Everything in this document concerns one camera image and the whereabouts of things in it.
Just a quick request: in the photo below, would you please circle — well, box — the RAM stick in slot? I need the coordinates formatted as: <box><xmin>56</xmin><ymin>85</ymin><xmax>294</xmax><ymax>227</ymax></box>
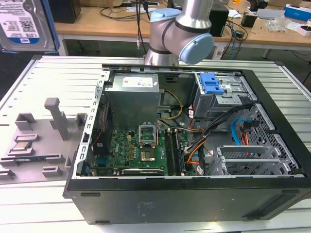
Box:
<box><xmin>174</xmin><ymin>132</ymin><xmax>186</xmax><ymax>176</ymax></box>

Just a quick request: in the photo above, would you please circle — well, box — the silver CPU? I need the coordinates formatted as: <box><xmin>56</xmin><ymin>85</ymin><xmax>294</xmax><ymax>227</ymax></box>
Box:
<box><xmin>12</xmin><ymin>141</ymin><xmax>33</xmax><ymax>150</ymax></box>

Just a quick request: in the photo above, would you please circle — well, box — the hard disk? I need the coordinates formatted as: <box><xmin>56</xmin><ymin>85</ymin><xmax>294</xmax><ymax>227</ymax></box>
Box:
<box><xmin>0</xmin><ymin>0</ymin><xmax>61</xmax><ymax>53</ymax></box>

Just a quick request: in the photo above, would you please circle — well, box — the blue disk bay latch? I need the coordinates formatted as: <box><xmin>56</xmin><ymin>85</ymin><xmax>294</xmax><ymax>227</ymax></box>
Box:
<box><xmin>199</xmin><ymin>72</ymin><xmax>225</xmax><ymax>96</ymax></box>

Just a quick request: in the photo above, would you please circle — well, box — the silver disk bay cage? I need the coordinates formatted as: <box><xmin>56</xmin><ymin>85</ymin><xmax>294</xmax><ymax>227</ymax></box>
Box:
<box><xmin>191</xmin><ymin>72</ymin><xmax>258</xmax><ymax>122</ymax></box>

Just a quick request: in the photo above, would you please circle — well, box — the orange wire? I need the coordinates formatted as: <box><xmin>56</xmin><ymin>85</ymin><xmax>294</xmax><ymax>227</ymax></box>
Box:
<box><xmin>240</xmin><ymin>130</ymin><xmax>250</xmax><ymax>146</ymax></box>

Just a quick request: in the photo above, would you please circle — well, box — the yellow wire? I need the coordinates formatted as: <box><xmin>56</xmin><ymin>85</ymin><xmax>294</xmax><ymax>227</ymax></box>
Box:
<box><xmin>157</xmin><ymin>89</ymin><xmax>185</xmax><ymax>121</ymax></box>

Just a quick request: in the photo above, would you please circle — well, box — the small black box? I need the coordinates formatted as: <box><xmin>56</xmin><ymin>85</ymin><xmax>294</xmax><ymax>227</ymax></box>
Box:
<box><xmin>241</xmin><ymin>13</ymin><xmax>258</xmax><ymax>28</ymax></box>

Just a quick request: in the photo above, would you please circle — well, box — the grey parts rack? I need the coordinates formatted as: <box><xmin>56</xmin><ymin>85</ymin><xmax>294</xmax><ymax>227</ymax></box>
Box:
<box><xmin>0</xmin><ymin>97</ymin><xmax>88</xmax><ymax>185</ymax></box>

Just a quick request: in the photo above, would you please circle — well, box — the black upright box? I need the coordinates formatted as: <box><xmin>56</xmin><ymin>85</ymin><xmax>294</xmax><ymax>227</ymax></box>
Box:
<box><xmin>208</xmin><ymin>3</ymin><xmax>230</xmax><ymax>37</ymax></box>

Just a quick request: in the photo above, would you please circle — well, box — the blue wire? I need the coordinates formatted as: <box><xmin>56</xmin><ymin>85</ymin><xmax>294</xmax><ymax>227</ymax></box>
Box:
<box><xmin>230</xmin><ymin>118</ymin><xmax>253</xmax><ymax>146</ymax></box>

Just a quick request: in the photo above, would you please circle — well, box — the clear plastic bag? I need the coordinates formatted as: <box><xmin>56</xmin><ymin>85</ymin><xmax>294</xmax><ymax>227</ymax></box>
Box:
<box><xmin>267</xmin><ymin>16</ymin><xmax>292</xmax><ymax>32</ymax></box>

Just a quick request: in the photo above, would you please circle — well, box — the blue cardboard box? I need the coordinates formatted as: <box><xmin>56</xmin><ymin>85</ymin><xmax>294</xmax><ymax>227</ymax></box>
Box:
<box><xmin>284</xmin><ymin>3</ymin><xmax>311</xmax><ymax>19</ymax></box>

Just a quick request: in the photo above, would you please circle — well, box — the thin black hanging cable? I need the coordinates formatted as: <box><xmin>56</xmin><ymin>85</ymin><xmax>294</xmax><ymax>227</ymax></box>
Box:
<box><xmin>135</xmin><ymin>0</ymin><xmax>152</xmax><ymax>58</ymax></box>

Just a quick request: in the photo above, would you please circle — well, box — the black wire bundle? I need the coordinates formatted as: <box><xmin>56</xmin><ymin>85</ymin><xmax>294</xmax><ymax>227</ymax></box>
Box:
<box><xmin>184</xmin><ymin>103</ymin><xmax>253</xmax><ymax>156</ymax></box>

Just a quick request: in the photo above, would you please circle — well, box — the large black box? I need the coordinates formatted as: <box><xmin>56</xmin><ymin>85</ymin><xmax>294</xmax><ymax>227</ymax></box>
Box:
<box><xmin>48</xmin><ymin>0</ymin><xmax>82</xmax><ymax>24</ymax></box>

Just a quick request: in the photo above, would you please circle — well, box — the metal socket cover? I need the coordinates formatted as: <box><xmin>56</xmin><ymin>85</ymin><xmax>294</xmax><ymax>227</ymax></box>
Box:
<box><xmin>138</xmin><ymin>123</ymin><xmax>158</xmax><ymax>148</ymax></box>

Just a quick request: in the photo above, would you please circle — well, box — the CPU socket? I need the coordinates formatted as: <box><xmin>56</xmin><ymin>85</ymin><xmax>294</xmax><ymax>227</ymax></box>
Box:
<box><xmin>139</xmin><ymin>149</ymin><xmax>156</xmax><ymax>163</ymax></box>

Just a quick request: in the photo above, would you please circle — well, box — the black case fan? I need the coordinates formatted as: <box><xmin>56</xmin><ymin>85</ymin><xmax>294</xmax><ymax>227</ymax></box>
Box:
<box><xmin>91</xmin><ymin>126</ymin><xmax>114</xmax><ymax>158</ymax></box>

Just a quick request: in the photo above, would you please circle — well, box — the flat grey box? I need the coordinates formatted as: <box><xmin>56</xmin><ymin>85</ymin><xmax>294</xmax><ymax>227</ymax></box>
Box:
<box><xmin>256</xmin><ymin>8</ymin><xmax>286</xmax><ymax>19</ymax></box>

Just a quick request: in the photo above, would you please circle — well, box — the wooden desk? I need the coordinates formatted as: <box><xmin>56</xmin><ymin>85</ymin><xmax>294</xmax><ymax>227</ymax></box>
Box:
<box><xmin>54</xmin><ymin>0</ymin><xmax>311</xmax><ymax>52</ymax></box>

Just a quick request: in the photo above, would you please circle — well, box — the grey power supply unit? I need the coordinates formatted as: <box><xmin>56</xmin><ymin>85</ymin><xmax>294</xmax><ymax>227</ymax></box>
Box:
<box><xmin>103</xmin><ymin>74</ymin><xmax>161</xmax><ymax>125</ymax></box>

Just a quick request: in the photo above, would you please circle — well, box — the black open PC case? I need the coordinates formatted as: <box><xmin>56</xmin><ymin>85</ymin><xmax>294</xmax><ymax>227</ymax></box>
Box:
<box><xmin>62</xmin><ymin>63</ymin><xmax>311</xmax><ymax>224</ymax></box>

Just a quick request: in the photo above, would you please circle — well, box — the silver expansion slot bracket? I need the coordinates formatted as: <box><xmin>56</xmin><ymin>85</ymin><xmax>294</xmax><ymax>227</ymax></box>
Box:
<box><xmin>217</xmin><ymin>145</ymin><xmax>280</xmax><ymax>176</ymax></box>

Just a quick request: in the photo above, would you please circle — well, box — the black graphics card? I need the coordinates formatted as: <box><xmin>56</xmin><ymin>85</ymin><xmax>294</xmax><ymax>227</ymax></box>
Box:
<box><xmin>93</xmin><ymin>166</ymin><xmax>166</xmax><ymax>177</ymax></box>

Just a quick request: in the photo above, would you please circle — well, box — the green motherboard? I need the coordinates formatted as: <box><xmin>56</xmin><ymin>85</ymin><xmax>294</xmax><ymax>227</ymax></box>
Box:
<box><xmin>106</xmin><ymin>128</ymin><xmax>192</xmax><ymax>177</ymax></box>

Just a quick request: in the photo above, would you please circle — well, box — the white box black inlay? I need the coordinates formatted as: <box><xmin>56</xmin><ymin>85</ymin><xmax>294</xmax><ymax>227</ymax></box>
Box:
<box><xmin>295</xmin><ymin>23</ymin><xmax>311</xmax><ymax>37</ymax></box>

